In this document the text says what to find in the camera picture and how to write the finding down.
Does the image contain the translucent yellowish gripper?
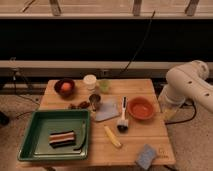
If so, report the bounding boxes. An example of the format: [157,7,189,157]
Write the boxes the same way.
[158,89,185,122]

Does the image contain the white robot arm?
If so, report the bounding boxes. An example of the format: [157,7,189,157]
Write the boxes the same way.
[158,60,213,121]

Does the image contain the green plastic cup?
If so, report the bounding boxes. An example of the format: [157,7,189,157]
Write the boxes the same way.
[99,79,110,93]

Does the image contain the metal cup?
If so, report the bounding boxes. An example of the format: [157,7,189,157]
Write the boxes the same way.
[89,94,101,111]

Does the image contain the white paper cup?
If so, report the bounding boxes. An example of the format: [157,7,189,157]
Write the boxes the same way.
[83,74,97,90]

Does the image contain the orange bowl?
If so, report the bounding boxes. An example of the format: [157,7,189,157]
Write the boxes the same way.
[127,97,154,120]

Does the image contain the wooden table board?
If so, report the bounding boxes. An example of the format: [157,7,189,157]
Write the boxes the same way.
[18,79,175,167]

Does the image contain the blue sponge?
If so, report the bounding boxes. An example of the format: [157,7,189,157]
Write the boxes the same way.
[136,144,157,170]

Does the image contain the yellow banana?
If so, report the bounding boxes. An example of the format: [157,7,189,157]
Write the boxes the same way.
[104,125,122,148]

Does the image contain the brown dried food pieces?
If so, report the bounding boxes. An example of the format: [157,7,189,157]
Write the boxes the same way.
[68,101,90,109]

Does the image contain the green curved utensil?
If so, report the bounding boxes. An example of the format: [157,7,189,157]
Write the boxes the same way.
[74,121,87,151]

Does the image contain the orange ball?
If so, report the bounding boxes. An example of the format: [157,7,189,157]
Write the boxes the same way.
[61,82,71,92]

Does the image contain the dark brown bowl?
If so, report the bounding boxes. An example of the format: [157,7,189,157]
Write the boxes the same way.
[54,78,75,98]

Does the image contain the striped folded cloth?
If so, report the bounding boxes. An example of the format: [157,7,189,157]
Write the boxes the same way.
[49,131,76,148]

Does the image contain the green plastic tray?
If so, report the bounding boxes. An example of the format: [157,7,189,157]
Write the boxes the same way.
[18,109,90,162]

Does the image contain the black floor cable right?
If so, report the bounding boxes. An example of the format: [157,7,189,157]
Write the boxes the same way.
[164,99,198,126]

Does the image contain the black floor cable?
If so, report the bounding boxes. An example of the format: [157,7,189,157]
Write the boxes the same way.
[164,99,198,126]
[11,68,42,120]

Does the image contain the black hanging cable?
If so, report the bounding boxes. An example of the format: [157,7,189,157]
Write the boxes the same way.
[118,10,157,76]

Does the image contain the black floor cable left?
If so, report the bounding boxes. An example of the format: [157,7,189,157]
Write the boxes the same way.
[11,68,42,120]

